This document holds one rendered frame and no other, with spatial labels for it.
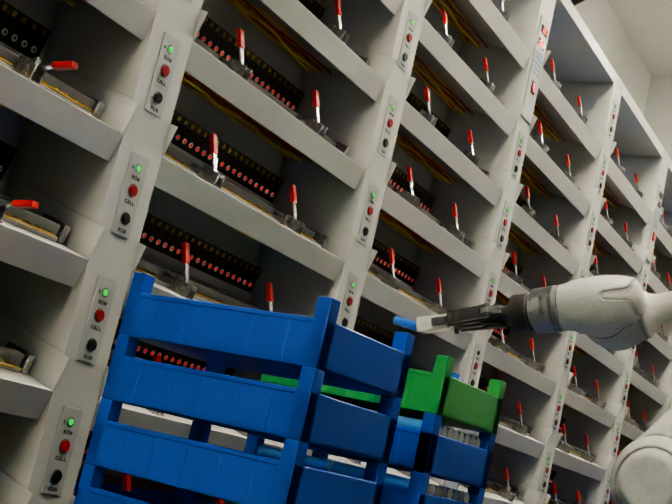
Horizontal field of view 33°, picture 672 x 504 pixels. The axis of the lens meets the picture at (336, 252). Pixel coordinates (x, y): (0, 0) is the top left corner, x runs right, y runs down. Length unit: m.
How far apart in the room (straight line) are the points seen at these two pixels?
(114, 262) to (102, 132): 0.19
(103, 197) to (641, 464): 0.90
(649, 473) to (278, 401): 0.75
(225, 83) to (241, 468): 0.78
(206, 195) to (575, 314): 0.75
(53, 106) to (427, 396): 0.63
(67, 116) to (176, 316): 0.36
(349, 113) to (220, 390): 1.12
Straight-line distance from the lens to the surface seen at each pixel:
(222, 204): 1.88
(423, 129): 2.50
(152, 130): 1.72
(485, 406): 1.68
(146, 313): 1.41
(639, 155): 4.37
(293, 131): 2.04
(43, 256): 1.58
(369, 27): 2.40
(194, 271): 2.11
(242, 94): 1.91
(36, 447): 1.63
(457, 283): 2.89
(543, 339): 3.53
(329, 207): 2.28
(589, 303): 2.17
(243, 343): 1.31
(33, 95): 1.55
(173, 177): 1.77
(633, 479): 1.84
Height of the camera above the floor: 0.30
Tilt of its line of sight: 11 degrees up
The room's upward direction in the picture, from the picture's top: 13 degrees clockwise
